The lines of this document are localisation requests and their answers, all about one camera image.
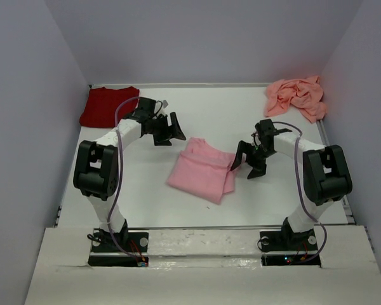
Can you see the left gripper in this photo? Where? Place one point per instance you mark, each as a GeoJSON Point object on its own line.
{"type": "Point", "coordinates": [172, 131]}

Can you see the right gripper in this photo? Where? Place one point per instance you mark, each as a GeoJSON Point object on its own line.
{"type": "Point", "coordinates": [259, 168]}

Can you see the pink t-shirt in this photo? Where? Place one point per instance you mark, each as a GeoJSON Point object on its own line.
{"type": "Point", "coordinates": [203, 171]}

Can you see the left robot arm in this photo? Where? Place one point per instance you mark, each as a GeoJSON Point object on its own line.
{"type": "Point", "coordinates": [98, 172]}

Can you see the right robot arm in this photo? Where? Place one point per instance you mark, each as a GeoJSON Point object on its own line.
{"type": "Point", "coordinates": [321, 173]}

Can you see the red folded t-shirt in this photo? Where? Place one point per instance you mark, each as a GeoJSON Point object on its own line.
{"type": "Point", "coordinates": [101, 105]}

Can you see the salmon crumpled t-shirt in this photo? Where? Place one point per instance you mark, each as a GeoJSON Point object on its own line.
{"type": "Point", "coordinates": [305, 94]}

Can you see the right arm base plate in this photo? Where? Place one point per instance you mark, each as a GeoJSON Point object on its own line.
{"type": "Point", "coordinates": [289, 251]}

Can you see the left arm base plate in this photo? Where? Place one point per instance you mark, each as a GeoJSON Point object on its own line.
{"type": "Point", "coordinates": [105, 253]}

